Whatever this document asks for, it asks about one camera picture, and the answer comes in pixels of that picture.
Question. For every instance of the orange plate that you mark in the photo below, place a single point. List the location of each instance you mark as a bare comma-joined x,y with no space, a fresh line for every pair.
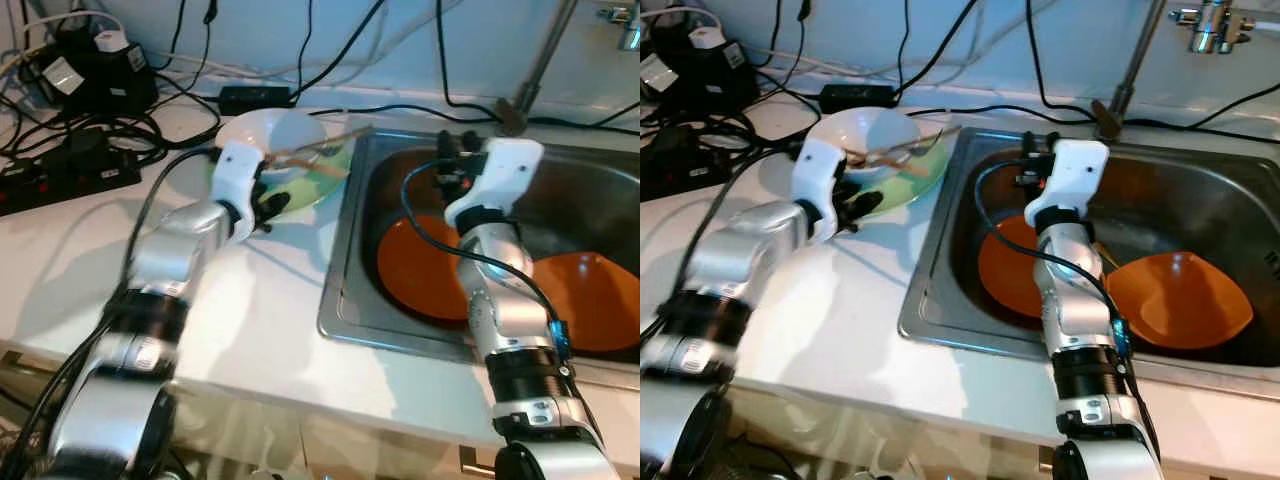
1005,270
420,270

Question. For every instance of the green plate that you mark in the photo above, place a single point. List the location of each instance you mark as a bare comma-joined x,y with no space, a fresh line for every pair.
925,170
320,185

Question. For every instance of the wooden chopstick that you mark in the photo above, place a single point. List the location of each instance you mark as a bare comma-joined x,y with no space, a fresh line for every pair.
340,138
905,165
930,137
325,168

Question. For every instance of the metal water valve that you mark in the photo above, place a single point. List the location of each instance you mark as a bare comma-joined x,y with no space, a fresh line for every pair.
628,30
1210,25

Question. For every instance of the metal faucet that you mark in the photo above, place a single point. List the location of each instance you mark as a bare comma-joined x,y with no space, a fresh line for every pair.
545,55
1140,55

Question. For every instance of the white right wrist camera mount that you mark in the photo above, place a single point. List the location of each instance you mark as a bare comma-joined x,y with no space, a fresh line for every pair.
1075,175
505,175

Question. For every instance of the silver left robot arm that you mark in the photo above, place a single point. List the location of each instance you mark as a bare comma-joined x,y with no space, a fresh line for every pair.
170,250
740,260

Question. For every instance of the black power strip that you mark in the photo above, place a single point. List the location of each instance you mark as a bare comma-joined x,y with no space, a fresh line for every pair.
60,185
680,175

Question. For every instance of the kitchen base cabinet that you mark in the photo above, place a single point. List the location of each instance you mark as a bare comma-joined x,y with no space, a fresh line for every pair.
330,445
950,440

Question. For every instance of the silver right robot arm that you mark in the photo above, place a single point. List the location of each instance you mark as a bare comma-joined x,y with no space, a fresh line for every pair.
495,290
1075,300

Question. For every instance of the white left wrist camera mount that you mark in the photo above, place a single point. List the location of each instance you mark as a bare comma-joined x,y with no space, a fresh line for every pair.
815,175
235,175

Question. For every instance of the white ceramic bowl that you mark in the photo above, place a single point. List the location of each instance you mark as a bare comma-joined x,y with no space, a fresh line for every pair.
870,128
280,130

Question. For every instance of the stainless steel sink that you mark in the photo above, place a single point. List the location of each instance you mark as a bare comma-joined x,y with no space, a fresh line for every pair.
590,200
1180,200

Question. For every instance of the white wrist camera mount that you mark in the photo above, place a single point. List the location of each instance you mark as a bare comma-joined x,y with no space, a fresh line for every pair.
235,175
505,175
1075,175
815,175

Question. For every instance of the black power adapter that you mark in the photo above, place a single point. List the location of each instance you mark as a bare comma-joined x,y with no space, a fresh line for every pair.
255,99
855,97

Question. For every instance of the black device with white labels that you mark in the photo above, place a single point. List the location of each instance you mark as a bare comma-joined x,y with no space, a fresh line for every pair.
700,85
100,90

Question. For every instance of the orange bowl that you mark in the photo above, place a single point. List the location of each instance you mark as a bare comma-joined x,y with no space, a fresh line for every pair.
1180,300
590,300

